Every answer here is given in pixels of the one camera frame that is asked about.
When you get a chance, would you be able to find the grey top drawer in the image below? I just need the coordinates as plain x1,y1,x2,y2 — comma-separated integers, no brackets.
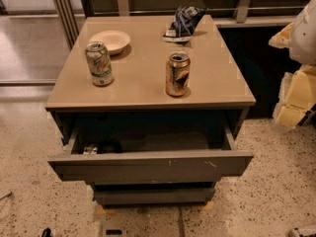
48,125,253,186

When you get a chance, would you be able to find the grey drawer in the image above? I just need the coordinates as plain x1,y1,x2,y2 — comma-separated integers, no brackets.
94,182,215,205
48,125,253,186

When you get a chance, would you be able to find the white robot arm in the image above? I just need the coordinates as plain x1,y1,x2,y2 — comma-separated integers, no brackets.
269,0,316,131

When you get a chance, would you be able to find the grey drawer cabinet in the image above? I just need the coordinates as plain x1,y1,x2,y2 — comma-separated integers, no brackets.
44,14,257,206

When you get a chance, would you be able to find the black object in drawer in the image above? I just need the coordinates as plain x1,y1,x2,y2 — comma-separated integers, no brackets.
98,139,122,154

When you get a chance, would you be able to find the grey bottom drawer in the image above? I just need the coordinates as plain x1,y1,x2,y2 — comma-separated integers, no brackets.
94,182,215,205

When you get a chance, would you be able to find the shiny wrapper in drawer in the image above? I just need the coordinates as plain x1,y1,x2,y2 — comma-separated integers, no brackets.
83,144,98,154

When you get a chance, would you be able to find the orange brown soda can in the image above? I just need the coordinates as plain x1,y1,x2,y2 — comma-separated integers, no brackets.
166,51,191,97

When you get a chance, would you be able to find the blue white sneaker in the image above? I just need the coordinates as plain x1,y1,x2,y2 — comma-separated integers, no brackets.
163,6,205,42

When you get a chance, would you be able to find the grey device on floor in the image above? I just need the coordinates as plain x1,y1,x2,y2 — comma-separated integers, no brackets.
288,225,316,237

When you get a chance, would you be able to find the white bowl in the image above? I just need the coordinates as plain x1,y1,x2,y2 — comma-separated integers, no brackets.
90,31,130,55

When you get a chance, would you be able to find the green white soda can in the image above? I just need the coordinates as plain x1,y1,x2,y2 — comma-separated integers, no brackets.
85,41,114,86

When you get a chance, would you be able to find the black object on floor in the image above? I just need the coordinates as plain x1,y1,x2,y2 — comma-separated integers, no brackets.
40,228,51,237

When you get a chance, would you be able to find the metal rod on floor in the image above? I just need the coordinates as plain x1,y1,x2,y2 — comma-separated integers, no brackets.
0,191,13,200

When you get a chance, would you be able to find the metal railing frame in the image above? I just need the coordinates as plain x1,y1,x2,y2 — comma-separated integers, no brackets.
53,0,309,45

